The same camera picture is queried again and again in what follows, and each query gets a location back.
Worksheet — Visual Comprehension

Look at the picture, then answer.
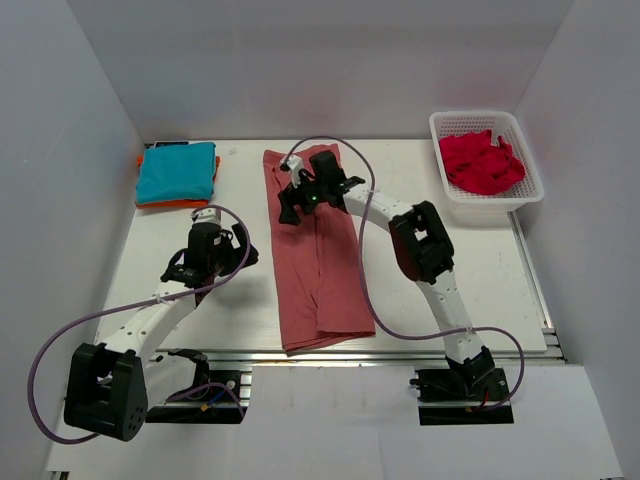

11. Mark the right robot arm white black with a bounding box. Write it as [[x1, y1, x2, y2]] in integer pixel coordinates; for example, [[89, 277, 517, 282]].
[[278, 150, 495, 395]]

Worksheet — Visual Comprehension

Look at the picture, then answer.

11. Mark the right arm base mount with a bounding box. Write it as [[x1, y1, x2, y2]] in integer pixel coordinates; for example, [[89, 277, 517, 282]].
[[409, 368, 514, 426]]

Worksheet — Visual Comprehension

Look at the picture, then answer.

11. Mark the aluminium front rail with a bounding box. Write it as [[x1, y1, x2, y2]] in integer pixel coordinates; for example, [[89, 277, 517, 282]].
[[144, 348, 566, 369]]

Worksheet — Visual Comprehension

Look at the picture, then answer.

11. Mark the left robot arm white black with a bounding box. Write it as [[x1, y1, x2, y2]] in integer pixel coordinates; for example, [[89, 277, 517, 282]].
[[63, 219, 258, 441]]

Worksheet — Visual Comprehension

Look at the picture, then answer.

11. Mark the folded teal t shirt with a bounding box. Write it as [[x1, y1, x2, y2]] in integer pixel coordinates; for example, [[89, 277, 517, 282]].
[[136, 142, 216, 204]]

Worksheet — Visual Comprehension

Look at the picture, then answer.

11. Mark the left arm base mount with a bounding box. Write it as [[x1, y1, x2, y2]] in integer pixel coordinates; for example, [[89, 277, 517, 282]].
[[145, 349, 251, 425]]

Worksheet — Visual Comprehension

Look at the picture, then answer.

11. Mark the white plastic basket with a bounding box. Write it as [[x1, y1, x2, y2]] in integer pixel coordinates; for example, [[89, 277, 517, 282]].
[[429, 110, 544, 215]]

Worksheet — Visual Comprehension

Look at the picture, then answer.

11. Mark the salmon pink t shirt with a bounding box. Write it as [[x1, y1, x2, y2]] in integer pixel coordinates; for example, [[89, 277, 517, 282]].
[[262, 150, 375, 353]]

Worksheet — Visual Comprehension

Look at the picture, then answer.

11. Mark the folded dark shirt under stack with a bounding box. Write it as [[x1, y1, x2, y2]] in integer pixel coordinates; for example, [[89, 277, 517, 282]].
[[153, 140, 191, 148]]

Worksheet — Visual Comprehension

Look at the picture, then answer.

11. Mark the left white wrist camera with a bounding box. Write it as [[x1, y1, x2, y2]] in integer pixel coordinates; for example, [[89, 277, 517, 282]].
[[191, 207, 221, 226]]

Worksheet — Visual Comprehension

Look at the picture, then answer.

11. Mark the red t shirt in basket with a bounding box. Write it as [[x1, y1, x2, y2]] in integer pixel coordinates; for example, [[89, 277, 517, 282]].
[[439, 130, 526, 196]]

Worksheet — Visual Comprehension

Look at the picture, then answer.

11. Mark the folded orange t shirt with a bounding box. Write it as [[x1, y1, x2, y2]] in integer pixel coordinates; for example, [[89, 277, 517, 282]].
[[136, 155, 221, 209]]

